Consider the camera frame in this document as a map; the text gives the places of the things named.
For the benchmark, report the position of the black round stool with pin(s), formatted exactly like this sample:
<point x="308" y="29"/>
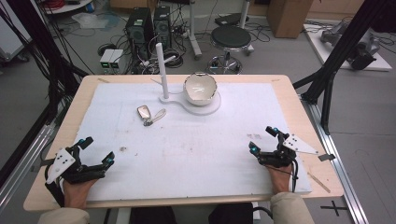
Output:
<point x="230" y="37"/>

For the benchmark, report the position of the aluminium rail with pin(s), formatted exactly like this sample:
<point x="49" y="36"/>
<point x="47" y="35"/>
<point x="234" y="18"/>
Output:
<point x="336" y="168"/>
<point x="21" y="161"/>

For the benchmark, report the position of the black computer tower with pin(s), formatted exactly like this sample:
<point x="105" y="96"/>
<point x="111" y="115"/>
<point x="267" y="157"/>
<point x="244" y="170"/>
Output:
<point x="162" y="25"/>
<point x="139" y="28"/>

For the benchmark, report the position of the white power supply box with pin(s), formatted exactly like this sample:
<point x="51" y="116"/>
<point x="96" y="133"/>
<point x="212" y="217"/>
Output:
<point x="116" y="59"/>
<point x="106" y="59"/>

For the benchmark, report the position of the black metal tab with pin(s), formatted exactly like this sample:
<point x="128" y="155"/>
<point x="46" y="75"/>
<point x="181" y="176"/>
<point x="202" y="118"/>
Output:
<point x="327" y="157"/>

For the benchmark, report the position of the white table leg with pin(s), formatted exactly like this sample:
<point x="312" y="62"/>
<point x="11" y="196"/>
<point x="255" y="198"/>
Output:
<point x="193" y="31"/>

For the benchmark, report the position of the thin wooden stick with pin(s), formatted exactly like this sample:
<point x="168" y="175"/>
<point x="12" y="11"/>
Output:
<point x="319" y="183"/>

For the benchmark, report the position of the person's legs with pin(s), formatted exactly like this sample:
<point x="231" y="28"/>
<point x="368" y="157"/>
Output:
<point x="186" y="214"/>

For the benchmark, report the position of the brown cardboard box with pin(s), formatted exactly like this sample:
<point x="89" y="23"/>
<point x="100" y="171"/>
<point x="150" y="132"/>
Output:
<point x="289" y="17"/>

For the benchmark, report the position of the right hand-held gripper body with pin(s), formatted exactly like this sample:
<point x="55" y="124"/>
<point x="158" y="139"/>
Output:
<point x="281" y="155"/>

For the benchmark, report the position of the black metal frame stand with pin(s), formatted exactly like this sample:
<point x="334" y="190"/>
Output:
<point x="46" y="53"/>
<point x="336" y="56"/>

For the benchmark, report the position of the white platform board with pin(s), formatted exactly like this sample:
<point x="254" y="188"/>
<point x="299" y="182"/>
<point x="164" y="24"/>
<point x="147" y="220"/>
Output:
<point x="378" y="63"/>

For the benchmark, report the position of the white ceramic bowl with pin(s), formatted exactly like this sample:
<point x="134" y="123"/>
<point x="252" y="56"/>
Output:
<point x="200" y="88"/>

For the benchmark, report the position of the white table mat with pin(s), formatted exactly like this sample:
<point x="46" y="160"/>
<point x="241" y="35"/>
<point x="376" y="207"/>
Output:
<point x="193" y="155"/>

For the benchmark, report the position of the white stand with post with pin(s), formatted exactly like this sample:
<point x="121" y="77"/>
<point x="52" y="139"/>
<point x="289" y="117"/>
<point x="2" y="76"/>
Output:
<point x="202" y="109"/>

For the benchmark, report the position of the person's right hand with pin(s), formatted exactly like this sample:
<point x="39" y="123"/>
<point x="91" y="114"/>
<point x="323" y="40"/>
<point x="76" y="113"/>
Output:
<point x="280" y="180"/>

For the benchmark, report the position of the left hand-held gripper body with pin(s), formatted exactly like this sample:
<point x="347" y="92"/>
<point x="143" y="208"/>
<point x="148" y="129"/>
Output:
<point x="60" y="163"/>

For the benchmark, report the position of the person's left hand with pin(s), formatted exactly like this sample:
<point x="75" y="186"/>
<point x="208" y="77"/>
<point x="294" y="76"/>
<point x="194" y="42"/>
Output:
<point x="77" y="193"/>

